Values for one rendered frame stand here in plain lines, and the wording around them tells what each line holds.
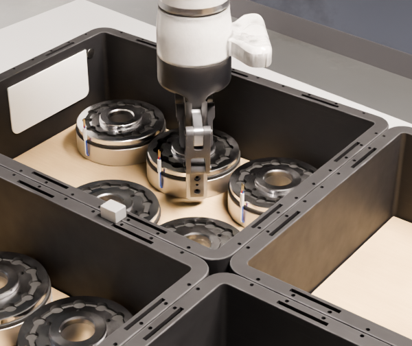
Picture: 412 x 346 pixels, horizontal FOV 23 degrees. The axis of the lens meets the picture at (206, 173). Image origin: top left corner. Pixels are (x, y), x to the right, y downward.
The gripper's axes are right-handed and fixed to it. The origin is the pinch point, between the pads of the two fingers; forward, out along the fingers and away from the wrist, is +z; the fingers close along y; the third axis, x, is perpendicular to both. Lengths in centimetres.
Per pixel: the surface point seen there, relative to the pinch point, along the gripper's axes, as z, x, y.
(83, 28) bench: 15, -15, -73
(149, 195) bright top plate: -0.9, -5.0, 5.9
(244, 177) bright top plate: -0.7, 5.0, 2.8
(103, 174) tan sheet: 2.3, -10.0, -3.6
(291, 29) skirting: 83, 46, -220
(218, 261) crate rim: -7.6, 0.4, 26.1
